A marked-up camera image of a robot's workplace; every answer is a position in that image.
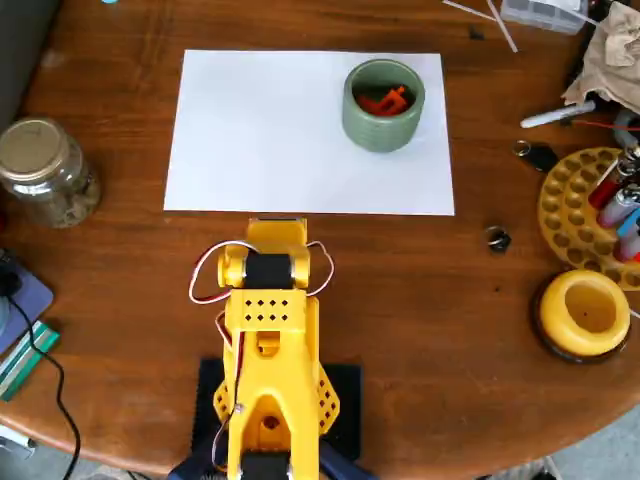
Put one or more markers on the green ribbed cup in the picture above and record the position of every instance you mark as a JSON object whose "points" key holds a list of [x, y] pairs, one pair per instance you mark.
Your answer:
{"points": [[382, 132]]}

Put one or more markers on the yellow doughnut shaped object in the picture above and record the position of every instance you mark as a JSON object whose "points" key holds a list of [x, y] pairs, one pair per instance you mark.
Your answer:
{"points": [[555, 310]]}

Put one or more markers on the small black chip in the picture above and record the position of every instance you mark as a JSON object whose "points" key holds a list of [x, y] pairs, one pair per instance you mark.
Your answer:
{"points": [[476, 34]]}

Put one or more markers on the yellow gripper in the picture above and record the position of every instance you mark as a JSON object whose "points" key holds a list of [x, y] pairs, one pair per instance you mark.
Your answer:
{"points": [[278, 223]]}

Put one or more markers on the pink white lighter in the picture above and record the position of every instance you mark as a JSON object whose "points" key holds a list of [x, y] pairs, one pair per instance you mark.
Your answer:
{"points": [[617, 207]]}

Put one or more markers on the crumpled brown paper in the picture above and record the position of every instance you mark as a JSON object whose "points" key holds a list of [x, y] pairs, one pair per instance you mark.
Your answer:
{"points": [[612, 55]]}

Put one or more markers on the black computer mouse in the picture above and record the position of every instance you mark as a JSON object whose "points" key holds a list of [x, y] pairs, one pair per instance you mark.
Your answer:
{"points": [[7, 282]]}

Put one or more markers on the black base mat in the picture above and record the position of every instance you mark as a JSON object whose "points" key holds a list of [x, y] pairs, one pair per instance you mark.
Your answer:
{"points": [[347, 400]]}

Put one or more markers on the clear plastic box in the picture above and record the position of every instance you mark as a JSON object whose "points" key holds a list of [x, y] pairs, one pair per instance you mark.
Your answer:
{"points": [[542, 12]]}

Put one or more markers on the grey upholstered furniture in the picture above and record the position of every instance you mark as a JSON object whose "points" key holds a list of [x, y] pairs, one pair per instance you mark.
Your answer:
{"points": [[20, 50]]}

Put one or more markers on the white paper sheet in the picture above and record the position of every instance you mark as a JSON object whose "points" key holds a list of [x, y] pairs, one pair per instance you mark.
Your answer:
{"points": [[280, 130]]}

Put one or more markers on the small metal binder clip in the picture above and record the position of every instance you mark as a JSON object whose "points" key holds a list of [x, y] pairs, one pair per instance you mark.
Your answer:
{"points": [[497, 239]]}

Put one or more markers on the yellow perforated robot base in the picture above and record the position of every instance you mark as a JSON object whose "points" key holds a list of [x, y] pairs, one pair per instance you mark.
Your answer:
{"points": [[330, 400]]}

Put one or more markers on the blue lighter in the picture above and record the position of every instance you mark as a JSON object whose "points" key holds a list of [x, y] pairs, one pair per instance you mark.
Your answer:
{"points": [[631, 225]]}

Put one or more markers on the red lighter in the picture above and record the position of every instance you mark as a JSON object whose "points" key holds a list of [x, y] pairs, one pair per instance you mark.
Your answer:
{"points": [[605, 187]]}

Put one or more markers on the blue clamp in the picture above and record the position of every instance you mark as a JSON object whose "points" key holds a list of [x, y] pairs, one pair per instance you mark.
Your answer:
{"points": [[345, 465], [200, 462]]}

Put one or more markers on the thin white stick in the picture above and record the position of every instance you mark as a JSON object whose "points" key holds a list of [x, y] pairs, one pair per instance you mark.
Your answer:
{"points": [[470, 11], [504, 27]]}

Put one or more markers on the green white book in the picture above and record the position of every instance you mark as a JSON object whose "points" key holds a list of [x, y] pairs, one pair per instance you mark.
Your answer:
{"points": [[25, 357]]}

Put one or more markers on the yellow round holder with holes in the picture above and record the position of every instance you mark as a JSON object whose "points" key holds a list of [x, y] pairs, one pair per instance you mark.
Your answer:
{"points": [[567, 215]]}

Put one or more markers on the yellow round tape dispenser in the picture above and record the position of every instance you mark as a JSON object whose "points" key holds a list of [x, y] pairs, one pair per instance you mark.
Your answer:
{"points": [[536, 320]]}

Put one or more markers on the white marker pen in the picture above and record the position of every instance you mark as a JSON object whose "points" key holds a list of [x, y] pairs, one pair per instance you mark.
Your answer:
{"points": [[555, 116]]}

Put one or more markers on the glass jar with gold lid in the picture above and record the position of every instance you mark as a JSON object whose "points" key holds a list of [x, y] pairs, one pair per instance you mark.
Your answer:
{"points": [[42, 170]]}

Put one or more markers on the purple pad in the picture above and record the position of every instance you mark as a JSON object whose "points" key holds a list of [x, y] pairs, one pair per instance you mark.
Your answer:
{"points": [[32, 300]]}

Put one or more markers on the orange printed object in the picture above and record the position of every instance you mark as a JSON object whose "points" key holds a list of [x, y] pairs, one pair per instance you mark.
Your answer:
{"points": [[385, 102]]}

